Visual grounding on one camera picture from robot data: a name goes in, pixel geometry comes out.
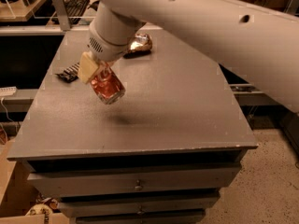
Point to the middle grey drawer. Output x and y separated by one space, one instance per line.
140 204

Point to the red coke can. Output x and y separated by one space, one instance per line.
107 87

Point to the black snack bar wrapper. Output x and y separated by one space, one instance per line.
70 73

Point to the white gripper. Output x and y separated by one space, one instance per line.
105 49

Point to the black computer keyboard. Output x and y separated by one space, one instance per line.
74 8

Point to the cardboard box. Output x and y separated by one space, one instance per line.
17 196

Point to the white power strip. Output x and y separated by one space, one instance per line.
7 91

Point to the bottom grey drawer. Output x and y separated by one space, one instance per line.
167 217

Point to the grey drawer cabinet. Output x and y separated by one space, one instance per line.
177 110

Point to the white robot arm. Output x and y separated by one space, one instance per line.
255 43

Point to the crushed silver can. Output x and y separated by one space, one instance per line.
142 44

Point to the left metal bracket post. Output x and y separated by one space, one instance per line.
62 16

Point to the top grey drawer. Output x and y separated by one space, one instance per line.
147 179

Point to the grey drawer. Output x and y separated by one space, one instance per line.
147 179
140 204
167 217

